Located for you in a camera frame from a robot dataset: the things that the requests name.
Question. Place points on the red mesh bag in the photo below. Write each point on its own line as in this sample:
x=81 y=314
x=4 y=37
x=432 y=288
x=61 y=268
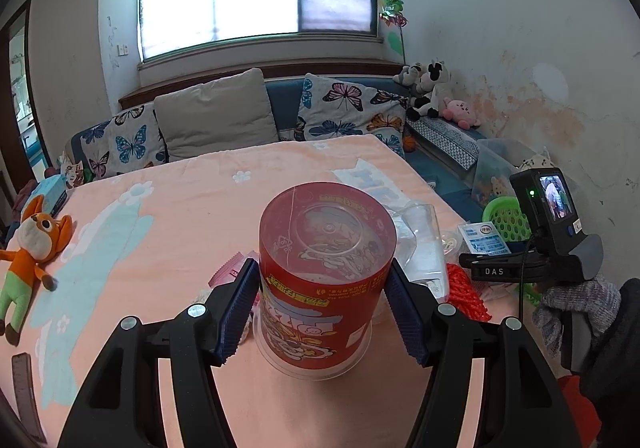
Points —
x=465 y=293

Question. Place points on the clear plastic storage box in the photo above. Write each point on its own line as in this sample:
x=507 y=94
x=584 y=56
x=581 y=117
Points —
x=492 y=163

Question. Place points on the spotted white plush toy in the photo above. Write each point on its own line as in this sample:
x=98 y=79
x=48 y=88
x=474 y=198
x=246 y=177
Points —
x=535 y=162

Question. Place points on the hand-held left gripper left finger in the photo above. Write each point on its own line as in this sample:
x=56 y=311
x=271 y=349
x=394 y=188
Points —
x=240 y=308

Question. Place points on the beige pillow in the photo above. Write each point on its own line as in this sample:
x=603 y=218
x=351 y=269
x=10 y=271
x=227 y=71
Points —
x=215 y=118

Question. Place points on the person's right hand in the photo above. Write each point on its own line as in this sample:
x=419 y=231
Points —
x=585 y=300

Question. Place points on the red stool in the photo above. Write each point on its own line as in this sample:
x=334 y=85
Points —
x=580 y=413

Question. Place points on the small cartoon print pack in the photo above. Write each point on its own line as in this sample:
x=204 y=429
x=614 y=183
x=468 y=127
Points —
x=74 y=173

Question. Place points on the blue tissue box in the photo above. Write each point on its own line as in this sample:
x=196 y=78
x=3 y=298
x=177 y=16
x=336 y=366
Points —
x=47 y=190

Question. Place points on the brown door frame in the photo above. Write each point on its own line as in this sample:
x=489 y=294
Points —
x=6 y=93

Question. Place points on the green plastic basket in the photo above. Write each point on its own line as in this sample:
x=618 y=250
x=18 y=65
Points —
x=505 y=218

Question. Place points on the white butterfly pillow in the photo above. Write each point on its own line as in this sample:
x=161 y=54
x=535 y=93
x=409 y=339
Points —
x=132 y=138
x=345 y=113

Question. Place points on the black and white patterned cloth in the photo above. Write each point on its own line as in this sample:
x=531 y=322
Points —
x=445 y=140

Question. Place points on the clear plastic cup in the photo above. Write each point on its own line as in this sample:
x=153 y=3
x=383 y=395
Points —
x=422 y=248

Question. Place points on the grey and white plush toy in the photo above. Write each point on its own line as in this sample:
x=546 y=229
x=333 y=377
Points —
x=407 y=74

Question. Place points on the white and blue packet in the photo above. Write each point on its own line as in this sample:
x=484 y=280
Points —
x=482 y=238

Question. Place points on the black and white cow plush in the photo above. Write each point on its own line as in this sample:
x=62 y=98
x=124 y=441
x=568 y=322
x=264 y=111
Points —
x=430 y=83

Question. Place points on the pink wrapper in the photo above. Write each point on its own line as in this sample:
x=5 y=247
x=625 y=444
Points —
x=227 y=273

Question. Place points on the small bear plush toy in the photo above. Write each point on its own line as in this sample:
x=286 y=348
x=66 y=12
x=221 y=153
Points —
x=497 y=185

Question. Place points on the colourful pinwheel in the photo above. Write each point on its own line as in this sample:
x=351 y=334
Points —
x=392 y=10

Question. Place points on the blue sofa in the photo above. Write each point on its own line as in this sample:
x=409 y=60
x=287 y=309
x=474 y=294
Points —
x=285 y=98

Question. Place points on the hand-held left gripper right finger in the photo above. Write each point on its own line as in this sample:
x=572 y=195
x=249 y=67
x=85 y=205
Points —
x=405 y=313

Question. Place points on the white light switch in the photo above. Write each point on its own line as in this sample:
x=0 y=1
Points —
x=122 y=49

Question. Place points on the person's right forearm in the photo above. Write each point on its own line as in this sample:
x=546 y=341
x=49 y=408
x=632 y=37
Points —
x=620 y=368

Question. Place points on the red printed plastic cup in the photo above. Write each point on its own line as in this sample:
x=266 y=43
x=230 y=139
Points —
x=320 y=308

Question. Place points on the pink plush toy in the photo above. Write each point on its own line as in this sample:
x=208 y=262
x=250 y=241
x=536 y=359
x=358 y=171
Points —
x=460 y=110

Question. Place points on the blue butterfly pillow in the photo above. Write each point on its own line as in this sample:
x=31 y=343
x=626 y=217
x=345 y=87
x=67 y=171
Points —
x=95 y=138

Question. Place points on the small orange ball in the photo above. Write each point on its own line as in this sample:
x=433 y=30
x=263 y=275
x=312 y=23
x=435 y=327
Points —
x=410 y=143

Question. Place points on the orange fox plush toy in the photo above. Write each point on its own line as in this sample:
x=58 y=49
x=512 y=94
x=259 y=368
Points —
x=35 y=238

